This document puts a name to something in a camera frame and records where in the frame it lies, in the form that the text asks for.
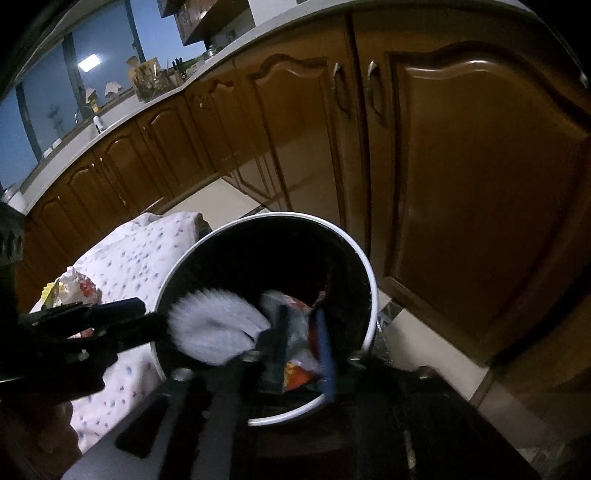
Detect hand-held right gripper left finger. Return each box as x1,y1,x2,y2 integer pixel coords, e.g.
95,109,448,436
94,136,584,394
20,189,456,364
62,318,288,480

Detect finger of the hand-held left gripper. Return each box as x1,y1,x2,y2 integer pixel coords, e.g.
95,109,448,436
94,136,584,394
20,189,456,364
21,296,147,334
82,313,170,361

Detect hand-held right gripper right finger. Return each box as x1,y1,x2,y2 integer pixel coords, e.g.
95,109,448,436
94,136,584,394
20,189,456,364
315,308,542,480

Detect silver orange snack packet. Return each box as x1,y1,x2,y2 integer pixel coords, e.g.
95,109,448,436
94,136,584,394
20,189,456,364
259,290,334,393

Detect white round trash bin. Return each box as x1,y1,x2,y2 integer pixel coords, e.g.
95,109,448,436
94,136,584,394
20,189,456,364
151,211,380,426

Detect clear red yellow snack packet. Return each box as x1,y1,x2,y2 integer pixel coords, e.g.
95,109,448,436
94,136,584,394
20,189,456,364
41,267,100,309

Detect white floral tablecloth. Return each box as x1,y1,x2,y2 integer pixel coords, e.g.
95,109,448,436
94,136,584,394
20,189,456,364
28,211,213,455

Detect white jar with metal lid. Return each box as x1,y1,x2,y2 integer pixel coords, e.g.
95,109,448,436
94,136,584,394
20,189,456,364
2,184,29,214

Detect white kitchen countertop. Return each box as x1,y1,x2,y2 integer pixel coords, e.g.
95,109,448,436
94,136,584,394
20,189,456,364
18,0,591,217

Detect brown wooden lower cabinets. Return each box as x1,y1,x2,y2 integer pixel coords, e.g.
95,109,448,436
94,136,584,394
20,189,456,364
14,7,591,370

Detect brown wooden cabinets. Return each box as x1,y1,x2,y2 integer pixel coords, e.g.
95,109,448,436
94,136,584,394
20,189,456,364
157,0,256,47
14,7,591,370

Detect large kitchen window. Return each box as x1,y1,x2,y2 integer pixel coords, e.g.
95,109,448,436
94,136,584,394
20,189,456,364
0,0,208,185

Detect brown wooden upper cabinets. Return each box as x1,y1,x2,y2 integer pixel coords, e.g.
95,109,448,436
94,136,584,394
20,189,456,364
157,0,256,47

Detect metal cabinet door handle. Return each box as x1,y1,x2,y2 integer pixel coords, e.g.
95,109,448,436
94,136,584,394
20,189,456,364
331,62,352,120
367,60,387,118

